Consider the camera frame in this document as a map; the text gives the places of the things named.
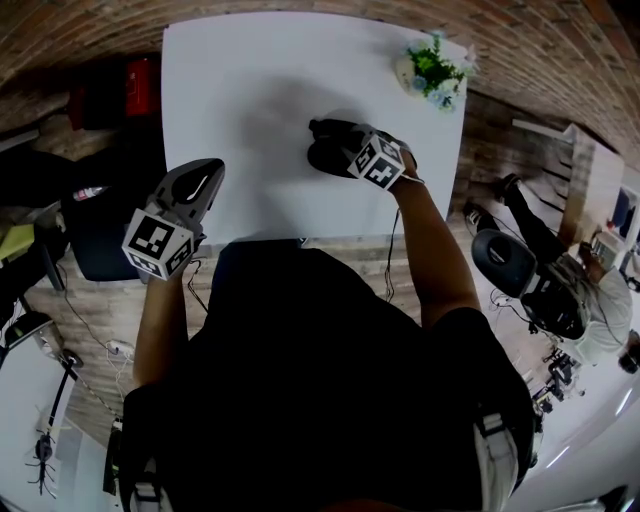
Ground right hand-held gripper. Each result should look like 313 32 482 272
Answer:
347 125 419 191

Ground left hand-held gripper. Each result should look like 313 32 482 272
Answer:
121 158 226 281

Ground person's right forearm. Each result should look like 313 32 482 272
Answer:
392 169 482 330

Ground person's left forearm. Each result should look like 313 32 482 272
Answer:
131 267 195 389

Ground black office chair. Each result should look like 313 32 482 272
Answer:
0 149 152 282

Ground clear water bottle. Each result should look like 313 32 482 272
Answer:
72 185 111 203

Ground potted artificial flowers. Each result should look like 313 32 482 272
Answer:
394 30 477 114

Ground red box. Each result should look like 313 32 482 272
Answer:
124 56 163 119

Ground black and grey chair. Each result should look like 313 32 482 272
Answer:
469 227 587 342

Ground person's black shirt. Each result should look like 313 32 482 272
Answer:
121 238 537 512

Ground black tripod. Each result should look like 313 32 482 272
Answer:
24 431 60 501

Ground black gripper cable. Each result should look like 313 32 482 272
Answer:
381 175 426 304
186 255 212 315

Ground grey backpack strap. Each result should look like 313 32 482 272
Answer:
471 411 522 512
130 468 162 512

